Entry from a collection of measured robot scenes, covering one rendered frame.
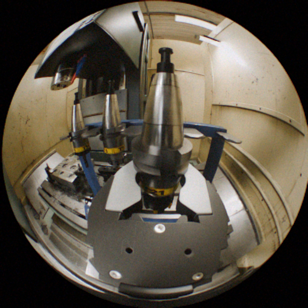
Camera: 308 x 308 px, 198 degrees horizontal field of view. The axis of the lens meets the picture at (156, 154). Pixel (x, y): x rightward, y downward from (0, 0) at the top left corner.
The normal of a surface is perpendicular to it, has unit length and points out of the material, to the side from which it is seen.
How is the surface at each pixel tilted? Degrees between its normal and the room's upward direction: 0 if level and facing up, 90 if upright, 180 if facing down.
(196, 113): 90
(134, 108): 90
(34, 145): 90
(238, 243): 24
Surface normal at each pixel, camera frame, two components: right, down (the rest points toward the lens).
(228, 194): -0.39, -0.84
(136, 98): -0.04, 0.44
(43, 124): 1.00, 0.04
